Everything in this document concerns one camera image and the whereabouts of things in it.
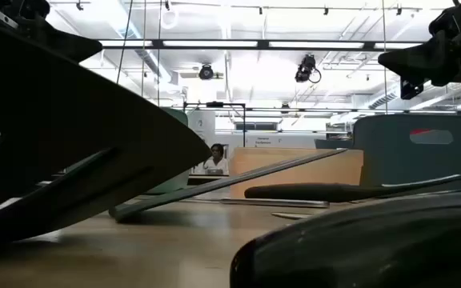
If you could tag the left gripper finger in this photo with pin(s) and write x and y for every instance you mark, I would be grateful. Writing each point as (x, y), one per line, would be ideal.
(70, 44)

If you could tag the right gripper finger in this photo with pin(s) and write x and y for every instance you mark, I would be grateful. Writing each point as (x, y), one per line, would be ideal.
(422, 60)

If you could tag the black rounded kitchen utensil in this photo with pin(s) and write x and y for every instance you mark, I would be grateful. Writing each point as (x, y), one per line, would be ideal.
(374, 248)

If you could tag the metal ruler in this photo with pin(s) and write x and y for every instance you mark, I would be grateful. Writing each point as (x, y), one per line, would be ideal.
(286, 203)

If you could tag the long grey metal utensil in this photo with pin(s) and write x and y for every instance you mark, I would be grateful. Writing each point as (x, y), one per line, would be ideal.
(230, 182)

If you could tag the grey-blue plastic bin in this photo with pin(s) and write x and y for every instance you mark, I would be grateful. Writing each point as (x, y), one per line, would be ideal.
(390, 160)

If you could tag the dark grey bin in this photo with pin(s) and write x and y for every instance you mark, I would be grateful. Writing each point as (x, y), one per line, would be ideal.
(332, 144)

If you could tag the teal plastic bin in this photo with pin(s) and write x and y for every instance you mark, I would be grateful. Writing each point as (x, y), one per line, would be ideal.
(178, 118)

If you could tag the white paper sheet with number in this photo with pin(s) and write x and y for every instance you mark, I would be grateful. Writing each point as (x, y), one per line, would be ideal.
(200, 126)

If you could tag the wooden box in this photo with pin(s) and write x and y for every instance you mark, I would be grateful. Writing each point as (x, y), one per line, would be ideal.
(294, 176)

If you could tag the person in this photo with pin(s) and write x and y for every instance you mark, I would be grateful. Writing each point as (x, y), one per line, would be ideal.
(216, 164)

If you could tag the black workbench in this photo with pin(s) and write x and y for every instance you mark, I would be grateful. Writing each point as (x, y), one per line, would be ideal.
(208, 180)

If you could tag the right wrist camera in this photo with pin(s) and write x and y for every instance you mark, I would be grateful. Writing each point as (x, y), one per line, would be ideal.
(411, 89)

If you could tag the round black hanging camera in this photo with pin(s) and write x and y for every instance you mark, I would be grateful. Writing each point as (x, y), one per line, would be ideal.
(206, 73)

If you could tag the thin black metal frame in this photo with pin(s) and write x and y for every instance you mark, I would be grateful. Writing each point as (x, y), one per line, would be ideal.
(214, 104)

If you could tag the black frame bar with lights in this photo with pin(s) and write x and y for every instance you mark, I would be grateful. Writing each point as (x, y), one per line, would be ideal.
(262, 45)

